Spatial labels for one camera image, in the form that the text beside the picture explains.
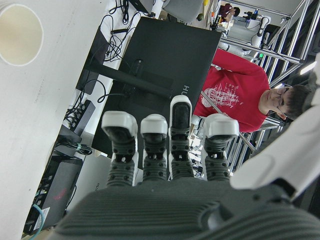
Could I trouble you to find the aluminium profile frame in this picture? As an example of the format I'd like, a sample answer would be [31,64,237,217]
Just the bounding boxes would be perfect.
[219,0,320,173]

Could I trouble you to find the white paper cup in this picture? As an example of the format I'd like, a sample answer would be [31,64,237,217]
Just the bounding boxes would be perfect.
[0,1,45,67]

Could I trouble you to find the person in red shirt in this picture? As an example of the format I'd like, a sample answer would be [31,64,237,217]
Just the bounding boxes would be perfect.
[193,48,313,134]

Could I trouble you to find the black power strip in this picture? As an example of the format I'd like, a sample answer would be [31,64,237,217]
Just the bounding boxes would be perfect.
[66,99,96,137]

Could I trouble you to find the grey office chair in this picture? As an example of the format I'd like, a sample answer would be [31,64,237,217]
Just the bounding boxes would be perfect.
[161,0,204,26]

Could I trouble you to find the black computer monitor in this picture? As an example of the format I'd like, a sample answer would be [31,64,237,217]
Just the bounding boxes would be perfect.
[91,16,223,161]

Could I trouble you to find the teal cable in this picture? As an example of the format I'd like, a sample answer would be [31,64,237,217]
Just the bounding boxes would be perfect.
[31,204,46,236]

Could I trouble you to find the white humanoid robot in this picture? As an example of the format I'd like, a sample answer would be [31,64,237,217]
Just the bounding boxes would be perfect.
[246,14,273,48]

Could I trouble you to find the person in dark red top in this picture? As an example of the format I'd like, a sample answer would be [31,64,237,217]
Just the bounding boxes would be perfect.
[219,2,241,21]

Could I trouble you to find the tangled black cables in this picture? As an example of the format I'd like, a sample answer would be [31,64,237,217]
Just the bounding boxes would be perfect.
[99,0,142,63]

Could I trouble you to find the right robot hand grey white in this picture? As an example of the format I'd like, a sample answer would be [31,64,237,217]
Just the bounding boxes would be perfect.
[56,64,320,240]

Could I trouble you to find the black computer tower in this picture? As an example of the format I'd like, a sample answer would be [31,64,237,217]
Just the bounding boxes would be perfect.
[23,158,84,235]

